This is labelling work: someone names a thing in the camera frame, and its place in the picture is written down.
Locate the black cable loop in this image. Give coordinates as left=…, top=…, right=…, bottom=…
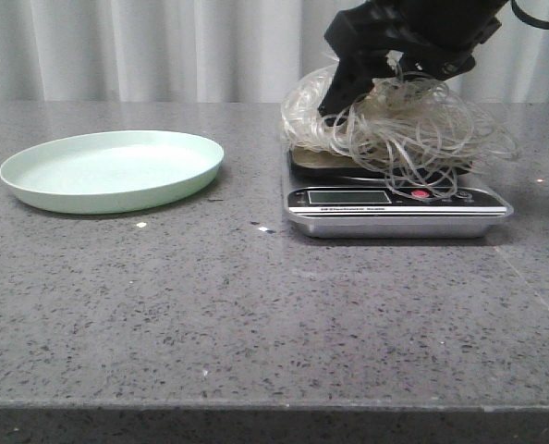
left=509, top=0, right=549, bottom=31

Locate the white pleated curtain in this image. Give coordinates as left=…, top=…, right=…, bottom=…
left=0, top=0, right=549, bottom=105

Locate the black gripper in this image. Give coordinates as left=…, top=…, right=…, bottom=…
left=318, top=1, right=506, bottom=125

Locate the pale green round plate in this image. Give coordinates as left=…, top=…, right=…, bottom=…
left=0, top=130, right=225, bottom=215

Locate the black silver kitchen scale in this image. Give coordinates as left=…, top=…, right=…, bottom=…
left=283, top=148, right=513, bottom=239

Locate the white translucent vermicelli bundle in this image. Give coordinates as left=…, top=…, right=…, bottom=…
left=281, top=65, right=519, bottom=199

